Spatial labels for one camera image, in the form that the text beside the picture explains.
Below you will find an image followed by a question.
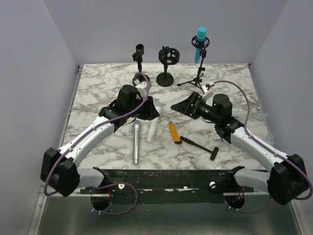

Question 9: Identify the cyan blue microphone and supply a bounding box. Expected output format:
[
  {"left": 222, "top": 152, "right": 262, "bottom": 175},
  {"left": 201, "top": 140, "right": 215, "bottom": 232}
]
[{"left": 194, "top": 27, "right": 206, "bottom": 64}]

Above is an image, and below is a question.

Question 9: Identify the black hammer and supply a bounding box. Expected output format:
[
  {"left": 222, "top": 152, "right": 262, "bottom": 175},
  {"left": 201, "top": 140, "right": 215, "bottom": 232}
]
[{"left": 180, "top": 136, "right": 219, "bottom": 161}]

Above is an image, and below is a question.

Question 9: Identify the white microphone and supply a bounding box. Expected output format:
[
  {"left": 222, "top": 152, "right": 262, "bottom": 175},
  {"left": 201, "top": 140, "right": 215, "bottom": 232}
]
[{"left": 146, "top": 102, "right": 164, "bottom": 142}]

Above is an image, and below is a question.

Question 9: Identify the black tripod microphone stand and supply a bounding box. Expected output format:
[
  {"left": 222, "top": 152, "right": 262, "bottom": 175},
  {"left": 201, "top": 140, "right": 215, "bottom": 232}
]
[{"left": 177, "top": 36, "right": 210, "bottom": 93}]

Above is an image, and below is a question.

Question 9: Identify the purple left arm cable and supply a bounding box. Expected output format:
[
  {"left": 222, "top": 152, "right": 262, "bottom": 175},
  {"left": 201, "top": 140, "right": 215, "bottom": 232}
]
[{"left": 44, "top": 72, "right": 150, "bottom": 196}]

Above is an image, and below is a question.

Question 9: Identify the black clip microphone stand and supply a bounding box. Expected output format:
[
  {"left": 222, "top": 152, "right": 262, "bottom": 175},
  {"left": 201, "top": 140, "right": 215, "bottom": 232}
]
[{"left": 132, "top": 44, "right": 145, "bottom": 86}]

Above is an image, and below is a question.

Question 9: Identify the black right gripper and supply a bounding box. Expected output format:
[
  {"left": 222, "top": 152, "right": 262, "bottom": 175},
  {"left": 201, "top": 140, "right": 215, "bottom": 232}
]
[{"left": 171, "top": 91, "right": 220, "bottom": 123}]

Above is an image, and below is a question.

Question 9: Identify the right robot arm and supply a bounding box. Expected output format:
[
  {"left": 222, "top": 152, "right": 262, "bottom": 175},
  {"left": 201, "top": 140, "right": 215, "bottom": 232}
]
[{"left": 171, "top": 92, "right": 313, "bottom": 205}]

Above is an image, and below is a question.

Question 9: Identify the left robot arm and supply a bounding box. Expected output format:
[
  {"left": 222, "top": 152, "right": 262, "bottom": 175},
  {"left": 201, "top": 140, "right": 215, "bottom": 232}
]
[{"left": 40, "top": 85, "right": 159, "bottom": 197}]

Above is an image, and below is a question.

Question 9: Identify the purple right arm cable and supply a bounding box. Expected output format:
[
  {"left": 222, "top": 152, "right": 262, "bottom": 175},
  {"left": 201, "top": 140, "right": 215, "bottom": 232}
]
[{"left": 211, "top": 80, "right": 313, "bottom": 201}]

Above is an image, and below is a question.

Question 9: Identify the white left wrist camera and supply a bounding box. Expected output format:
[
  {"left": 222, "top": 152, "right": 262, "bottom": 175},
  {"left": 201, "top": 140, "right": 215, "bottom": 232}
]
[{"left": 135, "top": 82, "right": 151, "bottom": 96}]

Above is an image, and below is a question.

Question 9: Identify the orange utility knife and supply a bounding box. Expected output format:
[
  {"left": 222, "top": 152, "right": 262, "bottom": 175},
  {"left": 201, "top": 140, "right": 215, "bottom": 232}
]
[{"left": 169, "top": 121, "right": 182, "bottom": 144}]

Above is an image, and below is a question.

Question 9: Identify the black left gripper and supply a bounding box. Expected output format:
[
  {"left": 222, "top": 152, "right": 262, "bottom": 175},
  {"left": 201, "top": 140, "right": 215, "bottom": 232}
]
[{"left": 127, "top": 95, "right": 159, "bottom": 121}]

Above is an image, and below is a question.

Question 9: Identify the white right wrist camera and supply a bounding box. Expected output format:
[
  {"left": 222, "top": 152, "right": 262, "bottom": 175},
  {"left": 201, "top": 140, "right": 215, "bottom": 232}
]
[{"left": 202, "top": 82, "right": 215, "bottom": 101}]

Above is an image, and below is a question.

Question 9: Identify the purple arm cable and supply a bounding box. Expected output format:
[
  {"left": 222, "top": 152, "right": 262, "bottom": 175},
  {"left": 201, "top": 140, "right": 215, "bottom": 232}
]
[
  {"left": 44, "top": 72, "right": 150, "bottom": 196},
  {"left": 211, "top": 80, "right": 313, "bottom": 201}
]

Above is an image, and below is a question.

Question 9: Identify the grey silver microphone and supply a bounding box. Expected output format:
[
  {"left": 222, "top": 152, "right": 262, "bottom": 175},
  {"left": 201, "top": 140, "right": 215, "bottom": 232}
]
[{"left": 133, "top": 120, "right": 141, "bottom": 165}]

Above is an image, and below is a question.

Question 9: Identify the black shock-mount round-base stand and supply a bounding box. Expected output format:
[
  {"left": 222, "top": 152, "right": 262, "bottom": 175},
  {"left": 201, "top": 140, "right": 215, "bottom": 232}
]
[{"left": 156, "top": 45, "right": 182, "bottom": 87}]

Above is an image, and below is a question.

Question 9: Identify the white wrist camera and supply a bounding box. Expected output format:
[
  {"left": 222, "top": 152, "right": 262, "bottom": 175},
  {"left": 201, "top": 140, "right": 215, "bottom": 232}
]
[
  {"left": 202, "top": 82, "right": 215, "bottom": 101},
  {"left": 135, "top": 82, "right": 151, "bottom": 96}
]

